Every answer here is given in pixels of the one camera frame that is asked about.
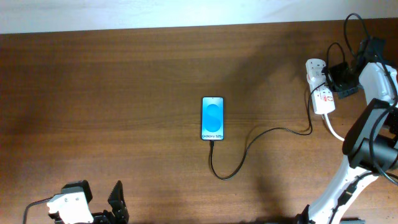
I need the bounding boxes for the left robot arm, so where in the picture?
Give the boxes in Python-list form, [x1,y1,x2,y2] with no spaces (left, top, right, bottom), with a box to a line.
[47,180,129,224]

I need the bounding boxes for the black USB charging cable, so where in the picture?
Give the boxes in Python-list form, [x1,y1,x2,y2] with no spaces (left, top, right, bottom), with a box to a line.
[209,42,346,181]

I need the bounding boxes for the blue screen Galaxy smartphone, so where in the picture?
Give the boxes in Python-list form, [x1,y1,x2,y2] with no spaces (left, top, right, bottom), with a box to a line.
[201,96,224,141]

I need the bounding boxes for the white power strip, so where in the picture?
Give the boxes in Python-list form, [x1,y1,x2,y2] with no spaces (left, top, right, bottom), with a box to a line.
[307,72,335,115]

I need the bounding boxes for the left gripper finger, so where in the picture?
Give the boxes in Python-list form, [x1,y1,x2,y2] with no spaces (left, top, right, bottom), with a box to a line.
[108,180,129,218]
[61,180,93,203]

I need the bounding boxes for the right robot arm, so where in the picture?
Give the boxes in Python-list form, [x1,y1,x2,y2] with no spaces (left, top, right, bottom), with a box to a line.
[294,37,397,223]

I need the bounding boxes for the white USB charger adapter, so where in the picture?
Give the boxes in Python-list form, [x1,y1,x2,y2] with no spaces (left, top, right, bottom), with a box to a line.
[305,58,326,85]

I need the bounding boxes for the right black camera cable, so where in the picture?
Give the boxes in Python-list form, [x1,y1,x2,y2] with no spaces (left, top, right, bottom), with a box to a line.
[329,12,398,224]

